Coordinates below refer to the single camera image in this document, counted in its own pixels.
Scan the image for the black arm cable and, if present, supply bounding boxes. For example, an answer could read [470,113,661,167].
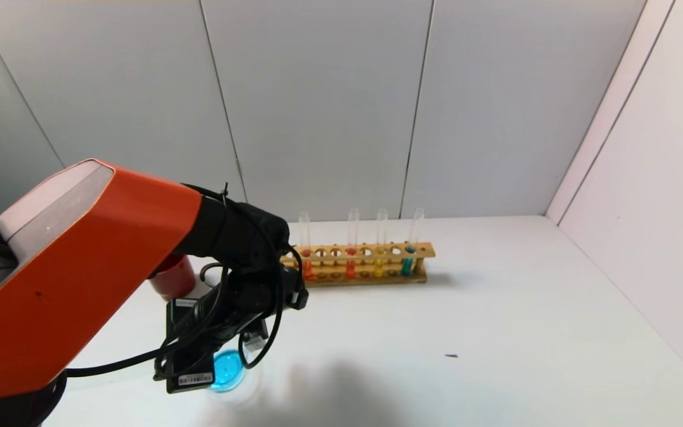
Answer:
[66,183,310,380]

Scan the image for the orange pigment test tube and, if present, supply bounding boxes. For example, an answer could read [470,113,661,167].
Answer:
[345,208,360,279]
[299,212,314,281]

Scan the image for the yellow pigment test tube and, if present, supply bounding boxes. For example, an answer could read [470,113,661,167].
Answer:
[374,209,389,278]

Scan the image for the wooden test tube rack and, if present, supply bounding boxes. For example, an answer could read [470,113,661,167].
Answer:
[282,242,436,288]

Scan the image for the clear glass beaker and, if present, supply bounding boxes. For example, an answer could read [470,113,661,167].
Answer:
[210,348,260,396]

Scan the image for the black mounted wrist camera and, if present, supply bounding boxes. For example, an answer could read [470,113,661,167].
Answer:
[223,267,310,324]

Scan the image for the red plastic cup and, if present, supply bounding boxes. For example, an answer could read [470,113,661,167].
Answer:
[148,255,197,301]

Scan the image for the blue pigment test tube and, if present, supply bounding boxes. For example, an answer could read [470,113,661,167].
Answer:
[401,208,425,277]

